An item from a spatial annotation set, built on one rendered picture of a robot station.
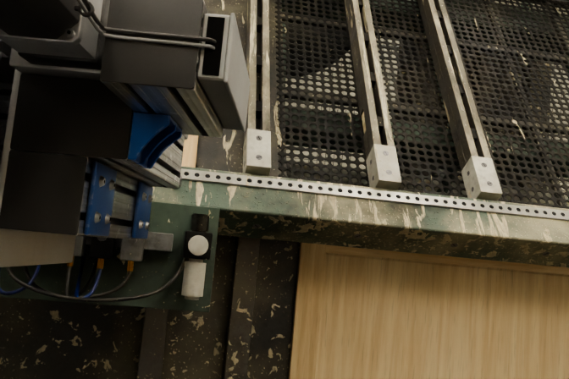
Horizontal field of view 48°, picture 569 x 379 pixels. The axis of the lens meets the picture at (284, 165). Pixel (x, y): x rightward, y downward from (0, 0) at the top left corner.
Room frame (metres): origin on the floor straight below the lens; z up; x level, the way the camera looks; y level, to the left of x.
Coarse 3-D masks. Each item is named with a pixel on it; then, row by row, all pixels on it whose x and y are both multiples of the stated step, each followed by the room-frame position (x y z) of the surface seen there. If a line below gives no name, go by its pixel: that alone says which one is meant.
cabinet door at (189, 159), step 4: (188, 136) 1.66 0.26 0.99; (192, 136) 1.66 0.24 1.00; (196, 136) 1.66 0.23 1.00; (188, 140) 1.65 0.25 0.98; (192, 140) 1.65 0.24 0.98; (196, 140) 1.65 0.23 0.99; (184, 144) 1.64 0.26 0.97; (188, 144) 1.64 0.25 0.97; (192, 144) 1.64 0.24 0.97; (196, 144) 1.65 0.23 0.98; (184, 148) 1.63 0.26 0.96; (188, 148) 1.63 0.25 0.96; (192, 148) 1.64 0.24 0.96; (196, 148) 1.64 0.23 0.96; (184, 152) 1.62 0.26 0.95; (188, 152) 1.63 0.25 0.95; (192, 152) 1.63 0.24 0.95; (196, 152) 1.63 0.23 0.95; (184, 156) 1.62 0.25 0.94; (188, 156) 1.62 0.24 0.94; (192, 156) 1.62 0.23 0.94; (184, 160) 1.61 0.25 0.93; (188, 160) 1.61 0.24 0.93; (192, 160) 1.62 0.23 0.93; (184, 164) 1.60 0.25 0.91; (188, 164) 1.61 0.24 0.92; (192, 164) 1.61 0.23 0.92
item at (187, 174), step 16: (192, 176) 1.54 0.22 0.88; (208, 176) 1.55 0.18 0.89; (224, 176) 1.56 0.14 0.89; (240, 176) 1.57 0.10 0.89; (304, 192) 1.58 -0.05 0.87; (320, 192) 1.59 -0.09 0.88; (336, 192) 1.60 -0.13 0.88; (352, 192) 1.61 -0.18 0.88; (368, 192) 1.62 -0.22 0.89; (384, 192) 1.63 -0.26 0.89; (464, 208) 1.65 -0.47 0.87; (480, 208) 1.66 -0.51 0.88; (496, 208) 1.67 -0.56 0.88; (512, 208) 1.68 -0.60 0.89; (528, 208) 1.69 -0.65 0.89; (544, 208) 1.70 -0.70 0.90
